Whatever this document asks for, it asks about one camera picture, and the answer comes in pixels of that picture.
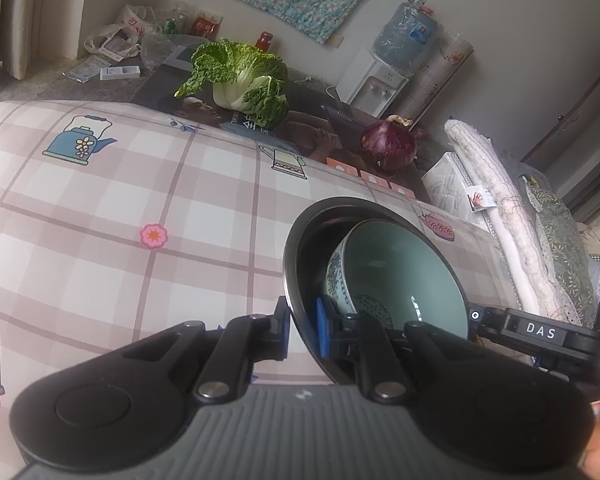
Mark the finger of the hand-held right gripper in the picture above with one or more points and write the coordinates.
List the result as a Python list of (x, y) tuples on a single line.
[(487, 322)]

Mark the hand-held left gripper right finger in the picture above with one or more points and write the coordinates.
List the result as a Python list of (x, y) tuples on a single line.
[(324, 330)]

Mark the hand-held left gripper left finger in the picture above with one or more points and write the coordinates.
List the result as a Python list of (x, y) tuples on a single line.
[(282, 332)]

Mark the stainless steel bowl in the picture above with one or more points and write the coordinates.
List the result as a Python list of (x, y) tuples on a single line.
[(305, 270)]

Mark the teal ceramic bowl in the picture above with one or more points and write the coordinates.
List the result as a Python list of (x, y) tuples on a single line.
[(395, 270)]

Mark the person's right hand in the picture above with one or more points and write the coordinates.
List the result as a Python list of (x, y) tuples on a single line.
[(599, 445)]

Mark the green patterned pillow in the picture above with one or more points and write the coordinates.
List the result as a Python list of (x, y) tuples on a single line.
[(560, 240)]

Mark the rolled white quilt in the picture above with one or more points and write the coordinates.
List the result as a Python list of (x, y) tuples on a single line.
[(505, 210)]

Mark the white bedding pack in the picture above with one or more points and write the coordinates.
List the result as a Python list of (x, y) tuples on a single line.
[(450, 185)]

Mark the red onion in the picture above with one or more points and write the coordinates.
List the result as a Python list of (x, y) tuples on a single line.
[(387, 145)]

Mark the grey wardrobe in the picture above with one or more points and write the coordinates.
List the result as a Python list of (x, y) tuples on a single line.
[(580, 135)]

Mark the white water dispenser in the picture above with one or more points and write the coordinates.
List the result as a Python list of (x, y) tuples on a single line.
[(375, 85)]

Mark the floral paper roll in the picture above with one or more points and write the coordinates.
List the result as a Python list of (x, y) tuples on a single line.
[(440, 70)]

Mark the napa cabbage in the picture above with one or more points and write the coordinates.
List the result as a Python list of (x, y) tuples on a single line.
[(230, 60)]

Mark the red capped bottle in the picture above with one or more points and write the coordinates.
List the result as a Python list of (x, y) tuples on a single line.
[(264, 42)]

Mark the blue water jug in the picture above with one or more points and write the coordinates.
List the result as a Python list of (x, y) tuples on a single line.
[(405, 35)]

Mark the clear plastic bag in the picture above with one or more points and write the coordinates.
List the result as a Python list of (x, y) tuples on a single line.
[(160, 52)]

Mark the small white box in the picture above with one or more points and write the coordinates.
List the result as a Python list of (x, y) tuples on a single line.
[(120, 73)]

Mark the red snack packet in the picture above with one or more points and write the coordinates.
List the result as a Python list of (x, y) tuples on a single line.
[(206, 26)]

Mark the green bottle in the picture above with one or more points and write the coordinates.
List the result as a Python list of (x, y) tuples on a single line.
[(170, 26)]

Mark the white plastic bag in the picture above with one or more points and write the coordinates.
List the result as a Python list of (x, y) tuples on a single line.
[(125, 20)]

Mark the beige curtain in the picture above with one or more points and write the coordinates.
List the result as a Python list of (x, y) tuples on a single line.
[(25, 20)]

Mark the white wall socket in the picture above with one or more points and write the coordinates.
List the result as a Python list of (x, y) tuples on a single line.
[(336, 41)]

